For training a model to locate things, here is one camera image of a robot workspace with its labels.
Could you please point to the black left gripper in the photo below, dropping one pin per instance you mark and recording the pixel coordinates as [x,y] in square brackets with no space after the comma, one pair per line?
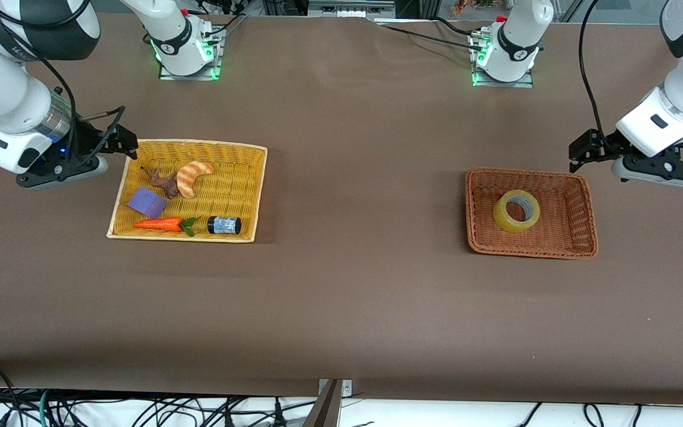
[607,144]

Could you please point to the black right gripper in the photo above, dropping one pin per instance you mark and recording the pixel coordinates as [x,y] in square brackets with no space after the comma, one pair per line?
[88,140]

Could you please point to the yellowish clear tape roll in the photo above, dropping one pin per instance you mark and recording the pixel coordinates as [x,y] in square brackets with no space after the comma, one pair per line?
[503,220]

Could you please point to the purple foam cube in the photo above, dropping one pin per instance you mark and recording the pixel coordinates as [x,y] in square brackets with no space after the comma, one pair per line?
[146,201]

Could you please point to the brown toy lion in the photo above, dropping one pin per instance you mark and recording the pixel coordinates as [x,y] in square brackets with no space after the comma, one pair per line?
[168,185]

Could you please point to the striped toy croissant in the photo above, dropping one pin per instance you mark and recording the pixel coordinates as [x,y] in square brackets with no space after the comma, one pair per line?
[190,175]

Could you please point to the orange toy carrot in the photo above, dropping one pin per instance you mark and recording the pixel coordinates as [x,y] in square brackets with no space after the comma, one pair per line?
[155,224]

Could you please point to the brown wicker basket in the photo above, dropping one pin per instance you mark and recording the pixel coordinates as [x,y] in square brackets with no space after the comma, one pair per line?
[561,237]

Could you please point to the yellow woven rectangular basket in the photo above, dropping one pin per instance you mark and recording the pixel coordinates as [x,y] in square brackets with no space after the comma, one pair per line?
[223,190]

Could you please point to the small jar black lid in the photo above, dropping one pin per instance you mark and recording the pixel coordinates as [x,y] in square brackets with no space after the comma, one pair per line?
[224,225]

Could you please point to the orange background object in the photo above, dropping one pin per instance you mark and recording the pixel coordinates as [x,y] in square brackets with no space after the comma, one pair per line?
[472,5]

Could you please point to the grey background device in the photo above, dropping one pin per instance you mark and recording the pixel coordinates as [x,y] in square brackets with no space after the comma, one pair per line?
[347,9]

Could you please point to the black power plug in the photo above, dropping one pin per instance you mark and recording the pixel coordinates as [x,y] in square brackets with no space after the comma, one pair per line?
[279,415]

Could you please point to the dark metal bar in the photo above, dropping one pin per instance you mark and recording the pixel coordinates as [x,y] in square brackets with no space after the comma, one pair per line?
[325,409]

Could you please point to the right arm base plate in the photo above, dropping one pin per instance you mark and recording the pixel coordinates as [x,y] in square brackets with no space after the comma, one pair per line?
[190,77]

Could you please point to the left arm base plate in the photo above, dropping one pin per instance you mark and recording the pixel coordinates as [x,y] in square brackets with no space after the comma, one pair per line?
[501,84]

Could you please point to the silver table clamp bracket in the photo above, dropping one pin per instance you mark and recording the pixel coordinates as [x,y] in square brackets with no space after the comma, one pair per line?
[346,387]

